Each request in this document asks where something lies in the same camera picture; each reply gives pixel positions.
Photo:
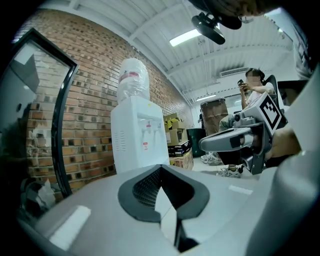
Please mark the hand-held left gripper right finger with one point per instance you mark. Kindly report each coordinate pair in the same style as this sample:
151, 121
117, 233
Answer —
220, 212

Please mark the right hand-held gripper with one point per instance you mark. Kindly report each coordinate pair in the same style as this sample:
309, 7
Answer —
265, 112

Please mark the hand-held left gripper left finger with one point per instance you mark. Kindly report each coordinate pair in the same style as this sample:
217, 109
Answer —
95, 230

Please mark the white water dispenser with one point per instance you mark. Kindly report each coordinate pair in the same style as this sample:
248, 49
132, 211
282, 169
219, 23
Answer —
136, 135

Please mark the person's right forearm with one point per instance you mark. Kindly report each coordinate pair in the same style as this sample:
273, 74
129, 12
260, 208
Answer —
285, 142

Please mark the clear plastic water bottle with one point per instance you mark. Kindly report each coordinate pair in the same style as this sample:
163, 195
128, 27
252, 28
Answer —
133, 77

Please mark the black framed glass door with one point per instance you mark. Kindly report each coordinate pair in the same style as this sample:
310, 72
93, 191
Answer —
32, 112

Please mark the dark green bin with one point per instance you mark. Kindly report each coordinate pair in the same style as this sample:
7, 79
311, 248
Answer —
195, 141

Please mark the large brown wooden crate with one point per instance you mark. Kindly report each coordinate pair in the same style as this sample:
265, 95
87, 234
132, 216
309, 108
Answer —
215, 115

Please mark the brown printed cardboard box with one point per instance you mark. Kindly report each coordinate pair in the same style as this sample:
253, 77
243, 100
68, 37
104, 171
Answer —
183, 161

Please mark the black printed cardboard box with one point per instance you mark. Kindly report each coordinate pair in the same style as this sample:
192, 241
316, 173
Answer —
178, 148

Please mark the plain brown cardboard box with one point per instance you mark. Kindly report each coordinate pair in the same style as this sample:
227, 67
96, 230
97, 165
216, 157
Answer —
176, 136

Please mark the yellow and black cardboard box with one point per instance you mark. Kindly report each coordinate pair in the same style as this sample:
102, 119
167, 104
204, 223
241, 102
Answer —
173, 121

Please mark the crumpled white plastic bag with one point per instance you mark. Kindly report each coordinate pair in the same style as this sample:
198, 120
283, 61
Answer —
46, 193

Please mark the white air conditioner vent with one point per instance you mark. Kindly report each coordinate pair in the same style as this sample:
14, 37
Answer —
233, 71

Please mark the person's white shirt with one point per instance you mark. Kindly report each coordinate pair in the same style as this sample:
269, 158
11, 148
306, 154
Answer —
305, 107

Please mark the rectangular ceiling light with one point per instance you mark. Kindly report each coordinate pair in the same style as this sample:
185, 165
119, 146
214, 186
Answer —
185, 37

